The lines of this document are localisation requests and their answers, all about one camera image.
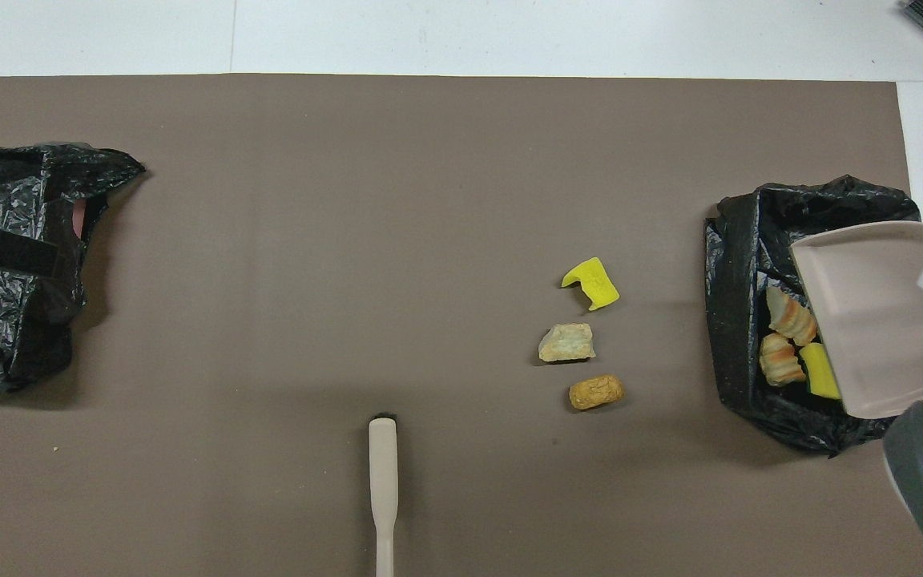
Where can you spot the beige hand brush black bristles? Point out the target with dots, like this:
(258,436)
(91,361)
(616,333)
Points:
(382,457)

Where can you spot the pale beige bread chunk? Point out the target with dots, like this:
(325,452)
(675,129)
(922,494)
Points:
(566,343)

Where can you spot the plain yellow sponge piece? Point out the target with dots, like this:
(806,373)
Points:
(596,284)

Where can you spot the golden brown bread roll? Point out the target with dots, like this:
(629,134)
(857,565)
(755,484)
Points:
(594,393)

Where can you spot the pale ridged bread piece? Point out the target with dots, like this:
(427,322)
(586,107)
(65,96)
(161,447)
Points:
(780,362)

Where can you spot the orange striped croissant piece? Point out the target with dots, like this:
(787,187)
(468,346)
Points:
(792,318)

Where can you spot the large yellow green sponge piece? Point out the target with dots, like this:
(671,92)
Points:
(820,373)

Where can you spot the beige plastic dustpan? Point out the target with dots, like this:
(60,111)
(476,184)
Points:
(870,320)

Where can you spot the pink plastic bin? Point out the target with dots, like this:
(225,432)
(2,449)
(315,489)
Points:
(79,220)

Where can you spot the brown paper table mat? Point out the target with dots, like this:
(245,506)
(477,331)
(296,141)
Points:
(461,160)

